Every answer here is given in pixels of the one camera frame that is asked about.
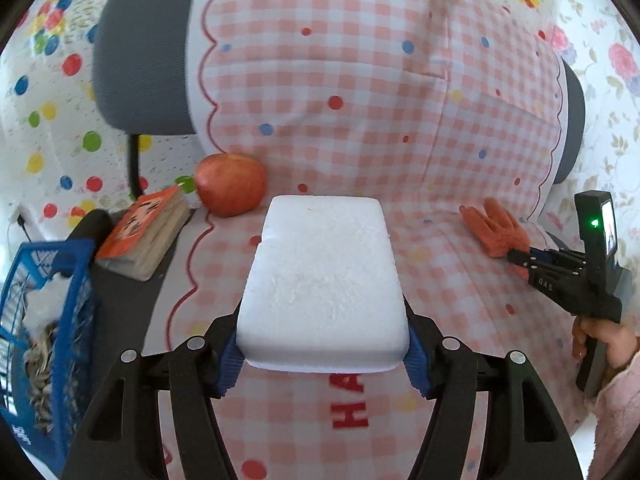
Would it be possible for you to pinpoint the person's right forearm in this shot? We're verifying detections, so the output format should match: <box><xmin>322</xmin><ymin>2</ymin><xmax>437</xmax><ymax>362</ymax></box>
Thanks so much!
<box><xmin>585</xmin><ymin>346</ymin><xmax>640</xmax><ymax>480</ymax></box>

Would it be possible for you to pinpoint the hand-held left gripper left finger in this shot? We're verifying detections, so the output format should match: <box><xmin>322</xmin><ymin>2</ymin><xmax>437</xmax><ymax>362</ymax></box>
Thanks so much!
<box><xmin>60</xmin><ymin>305</ymin><xmax>247</xmax><ymax>480</ymax></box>

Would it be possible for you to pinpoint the crumpled white tissue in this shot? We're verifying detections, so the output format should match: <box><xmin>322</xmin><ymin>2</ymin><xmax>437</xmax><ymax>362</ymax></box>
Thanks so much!
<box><xmin>22</xmin><ymin>272</ymin><xmax>69</xmax><ymax>334</ymax></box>

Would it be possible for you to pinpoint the floral backdrop sheet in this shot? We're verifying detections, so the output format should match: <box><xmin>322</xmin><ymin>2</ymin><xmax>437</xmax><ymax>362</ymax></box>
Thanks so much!
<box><xmin>544</xmin><ymin>0</ymin><xmax>640</xmax><ymax>272</ymax></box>

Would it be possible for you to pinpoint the pile of seed shells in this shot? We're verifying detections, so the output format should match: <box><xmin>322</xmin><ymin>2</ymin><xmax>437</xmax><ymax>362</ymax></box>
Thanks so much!
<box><xmin>22</xmin><ymin>322</ymin><xmax>64</xmax><ymax>432</ymax></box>

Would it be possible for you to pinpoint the white foam block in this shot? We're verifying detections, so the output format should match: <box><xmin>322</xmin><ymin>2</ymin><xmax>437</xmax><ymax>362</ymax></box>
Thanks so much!
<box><xmin>236</xmin><ymin>194</ymin><xmax>411</xmax><ymax>375</ymax></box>

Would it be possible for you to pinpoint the orange glove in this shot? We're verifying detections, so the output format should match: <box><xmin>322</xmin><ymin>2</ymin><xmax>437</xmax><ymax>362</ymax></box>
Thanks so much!
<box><xmin>459</xmin><ymin>197</ymin><xmax>531</xmax><ymax>262</ymax></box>

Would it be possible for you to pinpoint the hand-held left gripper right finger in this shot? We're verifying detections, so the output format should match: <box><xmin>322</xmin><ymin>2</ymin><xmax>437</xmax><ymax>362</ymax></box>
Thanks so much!
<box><xmin>401</xmin><ymin>300</ymin><xmax>584</xmax><ymax>480</ymax></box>

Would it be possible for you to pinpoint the black power cable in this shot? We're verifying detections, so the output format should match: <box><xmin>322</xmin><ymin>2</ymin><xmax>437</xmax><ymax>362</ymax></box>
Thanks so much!
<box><xmin>7</xmin><ymin>205</ymin><xmax>32</xmax><ymax>242</ymax></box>

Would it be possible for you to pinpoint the polka dot backdrop sheet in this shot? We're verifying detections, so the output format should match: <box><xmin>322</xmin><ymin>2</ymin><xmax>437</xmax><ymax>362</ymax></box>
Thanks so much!
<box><xmin>0</xmin><ymin>0</ymin><xmax>557</xmax><ymax>242</ymax></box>

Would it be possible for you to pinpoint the pink checkered cloth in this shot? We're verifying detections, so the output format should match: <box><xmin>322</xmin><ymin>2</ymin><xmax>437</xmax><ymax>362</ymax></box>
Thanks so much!
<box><xmin>142</xmin><ymin>0</ymin><xmax>602</xmax><ymax>480</ymax></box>

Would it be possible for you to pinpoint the red apple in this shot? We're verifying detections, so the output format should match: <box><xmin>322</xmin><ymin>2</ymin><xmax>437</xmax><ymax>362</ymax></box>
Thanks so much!
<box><xmin>194</xmin><ymin>153</ymin><xmax>268</xmax><ymax>219</ymax></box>

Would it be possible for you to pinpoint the person's right hand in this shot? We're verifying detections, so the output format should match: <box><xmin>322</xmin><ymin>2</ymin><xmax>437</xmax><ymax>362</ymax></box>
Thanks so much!
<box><xmin>571</xmin><ymin>317</ymin><xmax>639</xmax><ymax>369</ymax></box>

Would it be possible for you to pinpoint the orange-covered book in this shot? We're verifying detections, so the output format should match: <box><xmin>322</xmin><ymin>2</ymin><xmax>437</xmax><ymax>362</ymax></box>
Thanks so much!
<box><xmin>94</xmin><ymin>185</ymin><xmax>194</xmax><ymax>282</ymax></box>

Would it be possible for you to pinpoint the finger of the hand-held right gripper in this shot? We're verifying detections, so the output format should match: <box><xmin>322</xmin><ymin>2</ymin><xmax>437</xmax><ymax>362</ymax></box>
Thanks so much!
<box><xmin>505</xmin><ymin>251</ymin><xmax>557</xmax><ymax>287</ymax></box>
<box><xmin>527</xmin><ymin>246</ymin><xmax>586</xmax><ymax>269</ymax></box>

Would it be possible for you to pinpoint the grey office chair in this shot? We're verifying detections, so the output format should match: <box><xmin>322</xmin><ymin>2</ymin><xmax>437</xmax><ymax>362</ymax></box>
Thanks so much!
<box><xmin>65</xmin><ymin>0</ymin><xmax>587</xmax><ymax>362</ymax></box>

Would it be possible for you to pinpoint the blue plastic basket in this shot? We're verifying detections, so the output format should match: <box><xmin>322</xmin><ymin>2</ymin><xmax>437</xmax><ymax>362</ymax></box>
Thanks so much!
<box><xmin>0</xmin><ymin>239</ymin><xmax>99</xmax><ymax>467</ymax></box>

